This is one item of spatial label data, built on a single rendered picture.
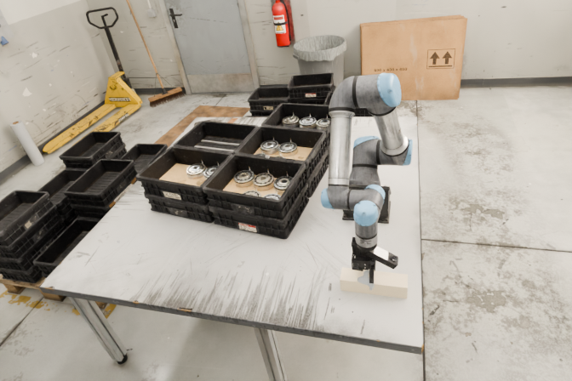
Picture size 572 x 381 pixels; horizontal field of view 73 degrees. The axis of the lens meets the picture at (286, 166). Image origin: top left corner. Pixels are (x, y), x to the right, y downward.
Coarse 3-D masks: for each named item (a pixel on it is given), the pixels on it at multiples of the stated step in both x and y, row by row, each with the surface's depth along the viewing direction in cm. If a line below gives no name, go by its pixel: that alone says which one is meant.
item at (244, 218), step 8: (304, 192) 182; (304, 200) 187; (216, 208) 178; (296, 208) 179; (304, 208) 186; (216, 216) 183; (224, 216) 181; (232, 216) 178; (240, 216) 174; (248, 216) 172; (256, 216) 170; (288, 216) 168; (296, 216) 180; (216, 224) 185; (224, 224) 184; (232, 224) 180; (248, 224) 176; (256, 224) 174; (264, 224) 171; (272, 224) 168; (280, 224) 166; (288, 224) 172; (256, 232) 177; (264, 232) 175; (272, 232) 172; (280, 232) 171; (288, 232) 173
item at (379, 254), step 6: (372, 252) 132; (378, 252) 133; (384, 252) 134; (372, 258) 133; (378, 258) 132; (384, 258) 132; (390, 258) 133; (396, 258) 134; (390, 264) 132; (396, 264) 132
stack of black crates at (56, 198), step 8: (56, 176) 292; (64, 176) 298; (72, 176) 300; (48, 184) 285; (56, 184) 292; (64, 184) 298; (48, 192) 285; (56, 192) 292; (56, 200) 283; (64, 200) 265; (64, 208) 266; (72, 208) 272; (64, 216) 266; (72, 216) 274
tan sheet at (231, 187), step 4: (232, 180) 194; (228, 184) 192; (232, 184) 191; (252, 184) 189; (228, 188) 189; (232, 188) 188; (236, 188) 188; (240, 188) 187; (244, 188) 187; (248, 188) 186; (252, 188) 186; (272, 188) 184; (240, 192) 184; (260, 192) 182; (264, 192) 182; (268, 192) 181; (272, 192) 181
